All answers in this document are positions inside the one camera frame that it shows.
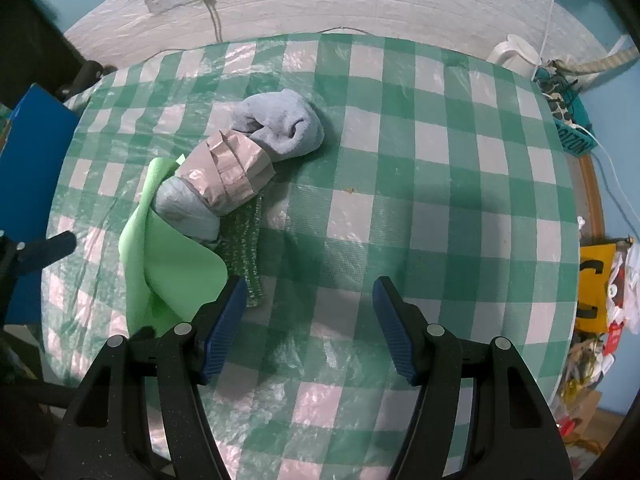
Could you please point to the green checked tablecloth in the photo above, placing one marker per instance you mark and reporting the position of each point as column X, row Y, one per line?
column 425, row 185

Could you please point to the pile of crumpled trash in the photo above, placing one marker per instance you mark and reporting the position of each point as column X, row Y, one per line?
column 612, row 350

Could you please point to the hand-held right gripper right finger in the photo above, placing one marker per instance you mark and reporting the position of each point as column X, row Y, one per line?
column 395, row 330

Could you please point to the black hanging coat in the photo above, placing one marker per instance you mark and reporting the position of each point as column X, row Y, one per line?
column 35, row 45

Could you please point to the taped grey sock bundle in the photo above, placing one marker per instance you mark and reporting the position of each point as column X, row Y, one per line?
column 235, row 170

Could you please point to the yellow bag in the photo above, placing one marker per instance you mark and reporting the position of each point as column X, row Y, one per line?
column 595, row 285

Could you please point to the teal plastic basket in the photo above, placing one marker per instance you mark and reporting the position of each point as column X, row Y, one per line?
column 572, row 120

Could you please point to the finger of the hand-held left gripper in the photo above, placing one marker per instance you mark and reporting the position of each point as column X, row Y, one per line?
column 50, row 251

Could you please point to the light green cloth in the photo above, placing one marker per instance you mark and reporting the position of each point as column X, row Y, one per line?
column 170, row 275

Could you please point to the white electric kettle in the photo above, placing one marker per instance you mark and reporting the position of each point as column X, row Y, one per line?
column 515, row 52

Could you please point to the blue cardboard box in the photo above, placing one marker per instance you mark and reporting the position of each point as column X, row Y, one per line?
column 35, row 160

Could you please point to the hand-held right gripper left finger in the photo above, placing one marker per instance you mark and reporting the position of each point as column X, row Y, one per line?
column 225, row 320

